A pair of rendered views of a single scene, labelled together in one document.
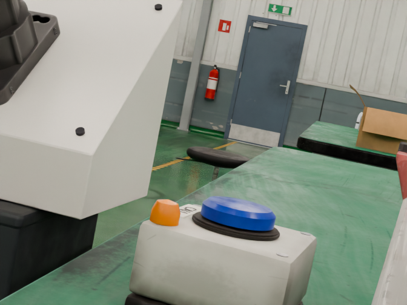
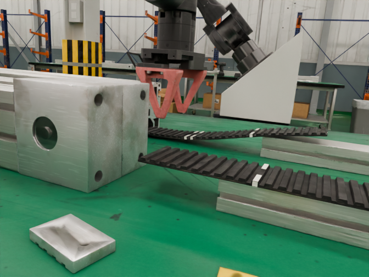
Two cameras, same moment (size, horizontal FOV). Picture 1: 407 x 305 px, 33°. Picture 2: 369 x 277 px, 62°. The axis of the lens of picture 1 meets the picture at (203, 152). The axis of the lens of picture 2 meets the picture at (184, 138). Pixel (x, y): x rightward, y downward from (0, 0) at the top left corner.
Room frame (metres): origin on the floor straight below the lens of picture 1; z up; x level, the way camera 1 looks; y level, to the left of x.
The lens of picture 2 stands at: (0.56, -0.68, 0.90)
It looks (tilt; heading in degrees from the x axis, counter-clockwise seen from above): 13 degrees down; 96
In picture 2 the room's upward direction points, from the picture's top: 4 degrees clockwise
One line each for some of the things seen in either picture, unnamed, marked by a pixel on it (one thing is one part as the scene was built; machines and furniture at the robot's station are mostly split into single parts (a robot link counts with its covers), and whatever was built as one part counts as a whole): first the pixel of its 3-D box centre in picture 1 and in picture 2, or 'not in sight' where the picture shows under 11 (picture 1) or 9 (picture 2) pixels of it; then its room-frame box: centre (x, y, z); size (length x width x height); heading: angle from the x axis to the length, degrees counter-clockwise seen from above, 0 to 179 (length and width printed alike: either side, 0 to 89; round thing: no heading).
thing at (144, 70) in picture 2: not in sight; (166, 86); (0.48, -0.22, 0.86); 0.07 x 0.07 x 0.09; 73
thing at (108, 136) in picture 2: not in sight; (95, 125); (0.43, -0.37, 0.83); 0.12 x 0.09 x 0.10; 73
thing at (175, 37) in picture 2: not in sight; (175, 38); (0.48, -0.20, 0.94); 0.10 x 0.07 x 0.07; 73
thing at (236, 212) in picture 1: (237, 221); not in sight; (0.36, -0.02, 0.84); 0.04 x 0.04 x 0.02
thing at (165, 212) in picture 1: (166, 210); not in sight; (0.34, 0.01, 0.85); 0.02 x 0.02 x 0.01
